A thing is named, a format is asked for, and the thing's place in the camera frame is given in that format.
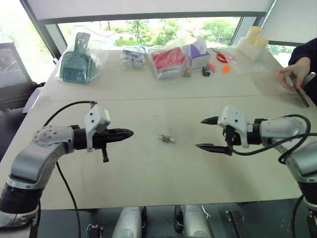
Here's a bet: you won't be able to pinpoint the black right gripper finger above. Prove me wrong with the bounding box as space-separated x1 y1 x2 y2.
194 142 233 157
200 116 220 125

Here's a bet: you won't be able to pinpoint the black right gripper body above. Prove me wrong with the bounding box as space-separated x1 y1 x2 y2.
222 124 243 150

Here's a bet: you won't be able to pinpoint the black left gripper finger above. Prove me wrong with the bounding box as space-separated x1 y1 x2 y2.
109 127 135 137
109 136 130 145

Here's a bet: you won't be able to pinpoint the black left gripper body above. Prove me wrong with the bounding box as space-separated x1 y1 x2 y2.
92 128 112 163

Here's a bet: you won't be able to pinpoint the grey-green board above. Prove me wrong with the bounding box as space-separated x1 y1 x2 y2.
284 74 311 109

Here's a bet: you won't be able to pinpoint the person's bare hand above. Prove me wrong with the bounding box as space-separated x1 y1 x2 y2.
275 62 311 93

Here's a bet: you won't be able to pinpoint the purple tissue box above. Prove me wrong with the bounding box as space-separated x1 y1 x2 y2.
182 36 211 70

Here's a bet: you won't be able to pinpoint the bag of red-white items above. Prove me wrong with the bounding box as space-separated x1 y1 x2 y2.
148 45 189 80

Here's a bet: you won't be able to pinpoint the clear bag around scoop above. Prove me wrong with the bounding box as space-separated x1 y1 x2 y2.
53 24 107 85

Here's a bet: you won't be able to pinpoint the bag of blue-white items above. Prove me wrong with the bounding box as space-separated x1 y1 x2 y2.
119 45 147 69

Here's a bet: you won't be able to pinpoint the silver rounded robot leg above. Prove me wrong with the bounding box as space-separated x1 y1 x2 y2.
174 204 214 238
114 205 147 238

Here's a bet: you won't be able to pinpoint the green plastic dustpan scoop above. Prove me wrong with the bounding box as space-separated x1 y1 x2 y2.
60 32 97 85

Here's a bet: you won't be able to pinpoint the white holder with cream cups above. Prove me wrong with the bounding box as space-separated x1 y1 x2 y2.
234 25 269 62

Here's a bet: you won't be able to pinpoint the black mesh chair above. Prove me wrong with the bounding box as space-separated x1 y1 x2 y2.
0 42 46 113

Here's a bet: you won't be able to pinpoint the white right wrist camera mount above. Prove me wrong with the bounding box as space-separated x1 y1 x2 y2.
217 104 249 149

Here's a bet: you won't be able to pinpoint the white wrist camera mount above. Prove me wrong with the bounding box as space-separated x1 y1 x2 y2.
217 104 249 149
83 104 111 153

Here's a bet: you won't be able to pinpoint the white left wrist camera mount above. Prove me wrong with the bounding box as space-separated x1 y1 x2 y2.
83 104 111 153

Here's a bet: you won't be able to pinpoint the red-handled scissors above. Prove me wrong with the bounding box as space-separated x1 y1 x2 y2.
211 47 235 63

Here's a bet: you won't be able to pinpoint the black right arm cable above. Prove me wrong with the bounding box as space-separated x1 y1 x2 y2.
230 114 317 165

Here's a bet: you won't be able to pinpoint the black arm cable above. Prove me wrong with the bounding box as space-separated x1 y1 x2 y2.
44 100 98 238
230 114 317 165

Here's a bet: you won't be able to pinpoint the black metal bracket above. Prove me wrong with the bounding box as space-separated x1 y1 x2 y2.
224 209 246 238
85 223 104 238

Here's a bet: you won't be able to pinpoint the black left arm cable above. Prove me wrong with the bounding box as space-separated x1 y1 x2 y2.
44 100 98 238

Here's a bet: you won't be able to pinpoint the black lower body cable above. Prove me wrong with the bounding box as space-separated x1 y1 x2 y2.
290 194 306 238

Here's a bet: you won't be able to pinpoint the dark window frame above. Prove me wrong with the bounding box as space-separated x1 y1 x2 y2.
19 0 278 65

